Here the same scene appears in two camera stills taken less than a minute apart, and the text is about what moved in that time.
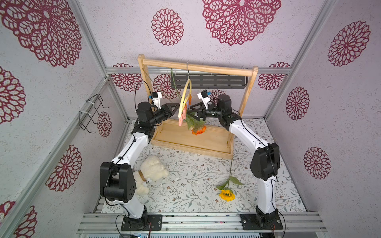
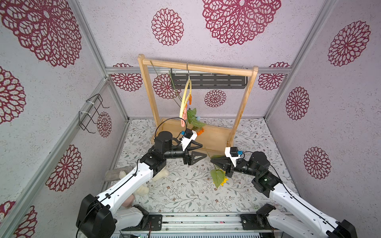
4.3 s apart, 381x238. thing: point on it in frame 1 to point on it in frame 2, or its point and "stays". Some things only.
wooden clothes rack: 215,138 stays
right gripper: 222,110 to 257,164
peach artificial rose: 183,115 to 194,119
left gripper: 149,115 to 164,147
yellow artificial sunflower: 226,194 to 218,176
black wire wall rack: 92,112 stays
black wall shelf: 180,81 stays
